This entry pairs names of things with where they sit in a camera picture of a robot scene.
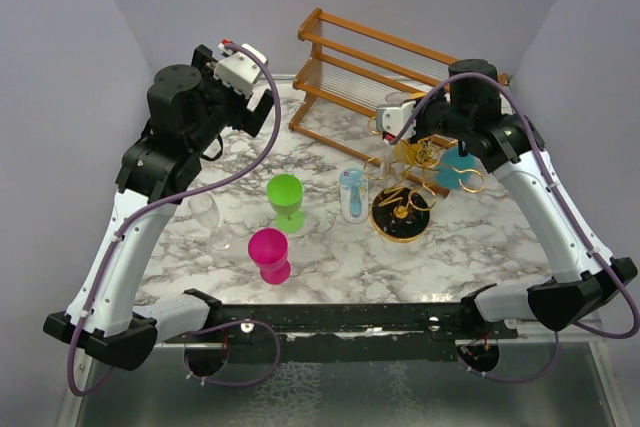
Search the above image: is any green plastic wine glass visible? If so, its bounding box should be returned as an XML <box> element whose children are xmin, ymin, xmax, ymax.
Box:
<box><xmin>266</xmin><ymin>174</ymin><xmax>304</xmax><ymax>233</ymax></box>

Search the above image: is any blue plastic wine glass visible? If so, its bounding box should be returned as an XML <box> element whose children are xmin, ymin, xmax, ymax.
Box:
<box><xmin>435</xmin><ymin>147</ymin><xmax>476</xmax><ymax>190</ymax></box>

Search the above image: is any gold wire wine glass rack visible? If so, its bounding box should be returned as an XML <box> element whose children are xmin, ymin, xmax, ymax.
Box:
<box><xmin>363</xmin><ymin>135</ymin><xmax>486</xmax><ymax>243</ymax></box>

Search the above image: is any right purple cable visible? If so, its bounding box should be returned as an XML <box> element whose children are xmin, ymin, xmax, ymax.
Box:
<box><xmin>389</xmin><ymin>71</ymin><xmax>640</xmax><ymax>386</ymax></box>

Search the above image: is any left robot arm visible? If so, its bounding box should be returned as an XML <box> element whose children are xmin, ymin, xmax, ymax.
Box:
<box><xmin>43</xmin><ymin>40</ymin><xmax>279</xmax><ymax>371</ymax></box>

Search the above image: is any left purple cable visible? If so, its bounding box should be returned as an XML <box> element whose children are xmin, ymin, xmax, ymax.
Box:
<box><xmin>66</xmin><ymin>41</ymin><xmax>284</xmax><ymax>398</ymax></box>

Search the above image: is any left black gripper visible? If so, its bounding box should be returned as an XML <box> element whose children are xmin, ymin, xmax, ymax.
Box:
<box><xmin>189</xmin><ymin>46</ymin><xmax>275</xmax><ymax>153</ymax></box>

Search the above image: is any blue tool in blister pack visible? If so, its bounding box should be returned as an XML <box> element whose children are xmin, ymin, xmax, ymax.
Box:
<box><xmin>339</xmin><ymin>168</ymin><xmax>369</xmax><ymax>224</ymax></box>

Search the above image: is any pink plastic wine glass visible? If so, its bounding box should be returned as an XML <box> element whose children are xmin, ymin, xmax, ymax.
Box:
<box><xmin>248</xmin><ymin>228</ymin><xmax>291</xmax><ymax>285</ymax></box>

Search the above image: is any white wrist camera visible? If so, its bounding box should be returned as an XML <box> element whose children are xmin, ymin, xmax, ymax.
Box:
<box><xmin>214</xmin><ymin>39</ymin><xmax>261</xmax><ymax>99</ymax></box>
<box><xmin>375</xmin><ymin>99</ymin><xmax>417</xmax><ymax>142</ymax></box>

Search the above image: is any purple cable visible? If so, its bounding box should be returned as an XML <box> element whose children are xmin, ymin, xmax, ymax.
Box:
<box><xmin>389</xmin><ymin>71</ymin><xmax>640</xmax><ymax>386</ymax></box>
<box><xmin>66</xmin><ymin>41</ymin><xmax>284</xmax><ymax>398</ymax></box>

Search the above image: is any wooden two-tier rack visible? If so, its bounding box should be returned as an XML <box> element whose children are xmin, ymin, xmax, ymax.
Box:
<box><xmin>288</xmin><ymin>7</ymin><xmax>509</xmax><ymax>198</ymax></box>

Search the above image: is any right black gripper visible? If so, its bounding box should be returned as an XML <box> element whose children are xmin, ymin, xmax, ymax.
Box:
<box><xmin>399</xmin><ymin>87</ymin><xmax>471</xmax><ymax>145</ymax></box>

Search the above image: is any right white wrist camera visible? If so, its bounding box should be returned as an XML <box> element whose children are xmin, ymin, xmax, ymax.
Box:
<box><xmin>375</xmin><ymin>99</ymin><xmax>417</xmax><ymax>142</ymax></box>

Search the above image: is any yellow plastic wine glass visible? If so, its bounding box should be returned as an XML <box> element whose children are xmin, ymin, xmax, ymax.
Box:
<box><xmin>391</xmin><ymin>92</ymin><xmax>435</xmax><ymax>164</ymax></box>

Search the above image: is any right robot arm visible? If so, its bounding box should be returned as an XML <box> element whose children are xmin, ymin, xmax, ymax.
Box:
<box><xmin>391</xmin><ymin>59</ymin><xmax>639</xmax><ymax>339</ymax></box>

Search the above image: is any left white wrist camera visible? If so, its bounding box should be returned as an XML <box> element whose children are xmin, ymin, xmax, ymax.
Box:
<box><xmin>214</xmin><ymin>39</ymin><xmax>261</xmax><ymax>99</ymax></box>

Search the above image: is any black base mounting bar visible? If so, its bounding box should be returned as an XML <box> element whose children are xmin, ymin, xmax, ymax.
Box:
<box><xmin>167</xmin><ymin>301</ymin><xmax>517</xmax><ymax>364</ymax></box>

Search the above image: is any clear wine glass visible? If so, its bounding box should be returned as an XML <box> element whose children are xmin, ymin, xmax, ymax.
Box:
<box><xmin>379</xmin><ymin>92</ymin><xmax>415</xmax><ymax>176</ymax></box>
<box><xmin>187</xmin><ymin>193</ymin><xmax>235</xmax><ymax>251</ymax></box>

